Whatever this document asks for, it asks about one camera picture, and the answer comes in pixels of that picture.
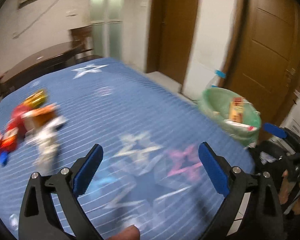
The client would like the yellow foil wrapper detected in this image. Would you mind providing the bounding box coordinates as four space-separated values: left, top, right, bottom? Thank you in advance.
23 89 47 109

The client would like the wooden chair by glass door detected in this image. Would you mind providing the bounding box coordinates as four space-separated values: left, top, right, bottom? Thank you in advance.
69 25 102 64

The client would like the brown wooden door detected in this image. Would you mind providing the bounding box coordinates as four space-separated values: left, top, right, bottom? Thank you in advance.
220 0 300 125
146 0 199 85

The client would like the orange white snack wrapper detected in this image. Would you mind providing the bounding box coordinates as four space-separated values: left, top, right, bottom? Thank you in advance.
21 103 58 132

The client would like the white cloth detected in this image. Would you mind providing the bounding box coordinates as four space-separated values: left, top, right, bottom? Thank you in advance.
25 115 67 176

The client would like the person's right hand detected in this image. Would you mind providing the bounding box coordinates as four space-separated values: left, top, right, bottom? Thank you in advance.
278 170 300 215

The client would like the person's left hand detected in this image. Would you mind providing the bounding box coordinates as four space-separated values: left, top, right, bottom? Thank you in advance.
108 225 140 240

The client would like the green lined trash bin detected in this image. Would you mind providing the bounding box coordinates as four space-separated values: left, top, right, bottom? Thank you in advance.
198 87 262 146

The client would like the blue bottle cap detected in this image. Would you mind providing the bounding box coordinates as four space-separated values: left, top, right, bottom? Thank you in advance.
0 152 8 166

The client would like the frosted glass door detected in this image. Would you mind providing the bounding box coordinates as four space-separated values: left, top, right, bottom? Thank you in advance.
90 0 124 60

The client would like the dark wooden dining table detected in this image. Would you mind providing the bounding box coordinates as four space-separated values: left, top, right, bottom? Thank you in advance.
0 41 83 95

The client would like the red apple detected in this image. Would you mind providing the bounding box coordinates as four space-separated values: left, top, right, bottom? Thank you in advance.
6 104 32 138

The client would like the red cigarette box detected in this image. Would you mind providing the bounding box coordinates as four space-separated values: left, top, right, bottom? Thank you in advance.
1 128 18 153

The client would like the carton in trash bin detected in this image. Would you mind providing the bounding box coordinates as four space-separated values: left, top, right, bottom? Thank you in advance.
229 97 244 123

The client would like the near brown wooden door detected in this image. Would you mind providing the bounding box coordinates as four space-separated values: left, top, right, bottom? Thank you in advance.
220 0 300 125

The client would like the white toothpaste box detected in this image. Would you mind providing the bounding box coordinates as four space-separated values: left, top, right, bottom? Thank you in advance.
225 120 257 131

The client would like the blue star-patterned tablecloth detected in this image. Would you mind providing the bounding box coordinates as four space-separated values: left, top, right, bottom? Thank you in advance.
0 59 254 239

